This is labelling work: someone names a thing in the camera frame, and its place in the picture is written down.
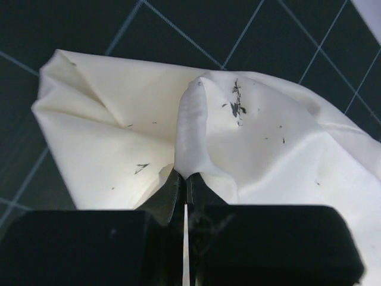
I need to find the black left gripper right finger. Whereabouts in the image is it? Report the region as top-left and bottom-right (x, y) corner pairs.
(186, 173), (365, 285)

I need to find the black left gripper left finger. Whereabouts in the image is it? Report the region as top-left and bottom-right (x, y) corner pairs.
(1, 171), (184, 285)

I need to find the cream pillowcase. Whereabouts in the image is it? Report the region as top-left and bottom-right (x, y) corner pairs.
(32, 50), (380, 285)

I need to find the black grid mat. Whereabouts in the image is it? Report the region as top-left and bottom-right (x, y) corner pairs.
(1, 1), (380, 231)

